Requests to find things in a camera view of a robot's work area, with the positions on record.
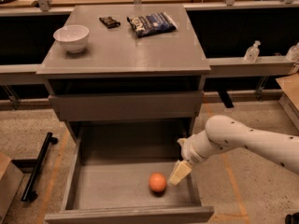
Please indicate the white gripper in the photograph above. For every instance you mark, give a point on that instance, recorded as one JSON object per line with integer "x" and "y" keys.
{"x": 188, "y": 151}

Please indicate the orange fruit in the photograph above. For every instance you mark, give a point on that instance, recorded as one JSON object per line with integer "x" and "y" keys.
{"x": 157, "y": 182}

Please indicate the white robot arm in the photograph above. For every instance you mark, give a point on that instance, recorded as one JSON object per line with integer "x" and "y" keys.
{"x": 222, "y": 134}

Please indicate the closed grey top drawer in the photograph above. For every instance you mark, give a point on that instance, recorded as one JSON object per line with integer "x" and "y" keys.
{"x": 127, "y": 106}

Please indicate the open grey middle drawer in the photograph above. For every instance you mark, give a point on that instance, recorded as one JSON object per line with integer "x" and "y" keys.
{"x": 109, "y": 177}

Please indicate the clear sanitizer bottle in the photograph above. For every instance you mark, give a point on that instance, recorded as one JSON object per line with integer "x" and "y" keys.
{"x": 252, "y": 52}

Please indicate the cardboard box right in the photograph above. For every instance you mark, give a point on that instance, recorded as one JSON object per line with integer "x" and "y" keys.
{"x": 290, "y": 96}

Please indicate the cardboard box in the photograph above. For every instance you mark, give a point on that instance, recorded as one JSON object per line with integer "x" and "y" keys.
{"x": 290, "y": 96}
{"x": 10, "y": 179}

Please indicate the blue chip bag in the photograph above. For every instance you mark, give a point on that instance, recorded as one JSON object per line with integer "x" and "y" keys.
{"x": 153, "y": 24}

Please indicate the small black snack bar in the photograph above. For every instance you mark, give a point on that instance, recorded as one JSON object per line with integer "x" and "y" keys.
{"x": 109, "y": 22}

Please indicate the black metal bar stand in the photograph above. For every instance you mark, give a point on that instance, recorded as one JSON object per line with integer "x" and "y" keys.
{"x": 29, "y": 194}

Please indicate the white ceramic bowl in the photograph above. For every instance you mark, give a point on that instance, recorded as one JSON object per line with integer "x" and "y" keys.
{"x": 72, "y": 38}

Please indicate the cardboard box left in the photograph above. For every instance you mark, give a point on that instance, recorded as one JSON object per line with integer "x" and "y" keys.
{"x": 10, "y": 179}

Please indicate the grey metal rail shelf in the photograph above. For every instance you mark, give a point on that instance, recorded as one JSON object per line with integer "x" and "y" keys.
{"x": 249, "y": 66}

